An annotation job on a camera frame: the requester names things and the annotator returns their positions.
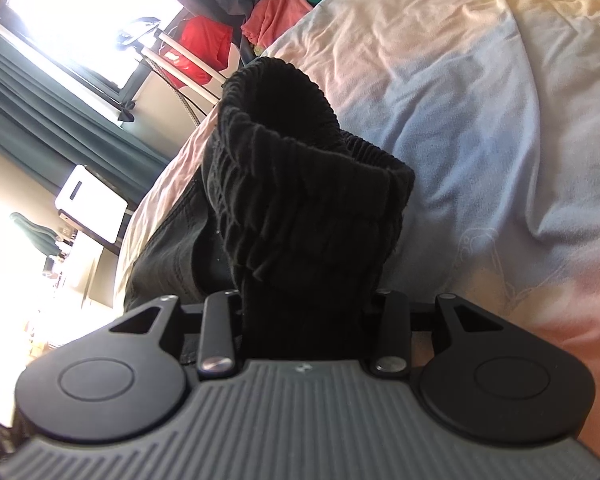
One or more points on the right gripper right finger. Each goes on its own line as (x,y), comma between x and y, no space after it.
(392,347)

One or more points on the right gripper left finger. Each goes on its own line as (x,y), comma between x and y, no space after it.
(216,357)

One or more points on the black sweater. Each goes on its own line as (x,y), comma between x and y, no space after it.
(308,214)

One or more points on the black jeans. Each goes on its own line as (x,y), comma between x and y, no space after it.
(184,257)

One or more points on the white dresser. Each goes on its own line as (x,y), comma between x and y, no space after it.
(73,298)

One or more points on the white chair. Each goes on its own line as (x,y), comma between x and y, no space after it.
(92,207)

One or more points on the teal cloth on mirror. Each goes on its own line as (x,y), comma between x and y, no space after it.
(44,239)

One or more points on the teal curtain left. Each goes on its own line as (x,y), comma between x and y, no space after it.
(46,131)

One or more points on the red garment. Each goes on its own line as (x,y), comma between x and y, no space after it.
(206,39)

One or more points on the pastel bed sheet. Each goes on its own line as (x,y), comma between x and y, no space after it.
(495,105)

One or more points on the pink garment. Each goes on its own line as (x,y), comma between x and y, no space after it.
(269,19)

